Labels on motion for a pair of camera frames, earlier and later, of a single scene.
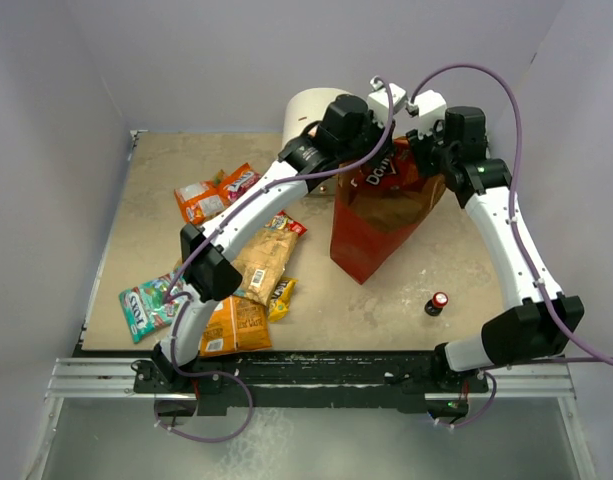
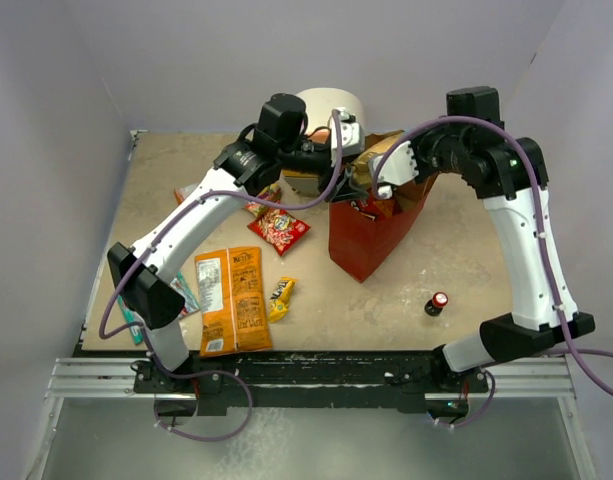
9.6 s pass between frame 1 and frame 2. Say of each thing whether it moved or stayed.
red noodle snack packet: stayed
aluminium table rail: stayed
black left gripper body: moved
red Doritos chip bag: moved
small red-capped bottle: stayed
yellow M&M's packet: stayed
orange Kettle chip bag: stayed
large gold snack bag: moved
